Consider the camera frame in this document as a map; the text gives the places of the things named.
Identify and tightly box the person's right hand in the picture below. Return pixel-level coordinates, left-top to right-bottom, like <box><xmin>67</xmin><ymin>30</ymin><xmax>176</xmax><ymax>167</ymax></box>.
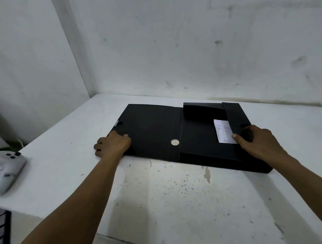
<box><xmin>231</xmin><ymin>124</ymin><xmax>290</xmax><ymax>169</ymax></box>

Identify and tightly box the person's left hand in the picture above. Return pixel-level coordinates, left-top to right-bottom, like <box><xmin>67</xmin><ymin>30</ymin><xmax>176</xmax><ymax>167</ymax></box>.
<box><xmin>93</xmin><ymin>130</ymin><xmax>132</xmax><ymax>161</ymax></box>

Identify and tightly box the black folder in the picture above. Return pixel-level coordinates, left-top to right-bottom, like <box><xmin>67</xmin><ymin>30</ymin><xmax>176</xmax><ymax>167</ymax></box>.
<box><xmin>107</xmin><ymin>102</ymin><xmax>274</xmax><ymax>174</ymax></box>

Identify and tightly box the stack of white receipts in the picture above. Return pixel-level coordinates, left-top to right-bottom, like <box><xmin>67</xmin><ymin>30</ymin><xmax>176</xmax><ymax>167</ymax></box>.
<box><xmin>213</xmin><ymin>119</ymin><xmax>238</xmax><ymax>144</ymax></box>

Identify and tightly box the person's left forearm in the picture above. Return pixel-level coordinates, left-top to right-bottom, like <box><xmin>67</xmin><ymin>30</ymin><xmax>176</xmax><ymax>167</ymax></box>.
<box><xmin>21</xmin><ymin>157</ymin><xmax>121</xmax><ymax>244</ymax></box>

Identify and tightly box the person's right forearm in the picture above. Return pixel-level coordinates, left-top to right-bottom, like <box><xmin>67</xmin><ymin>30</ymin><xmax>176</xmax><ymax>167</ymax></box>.
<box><xmin>271</xmin><ymin>154</ymin><xmax>322</xmax><ymax>222</ymax></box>

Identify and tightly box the white game controller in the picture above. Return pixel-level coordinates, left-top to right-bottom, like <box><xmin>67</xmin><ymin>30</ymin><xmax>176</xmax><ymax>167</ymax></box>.
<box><xmin>0</xmin><ymin>152</ymin><xmax>28</xmax><ymax>195</ymax></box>

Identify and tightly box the black slatted object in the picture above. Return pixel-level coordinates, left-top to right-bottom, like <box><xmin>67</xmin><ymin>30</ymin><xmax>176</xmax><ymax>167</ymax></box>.
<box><xmin>0</xmin><ymin>208</ymin><xmax>12</xmax><ymax>244</ymax></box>

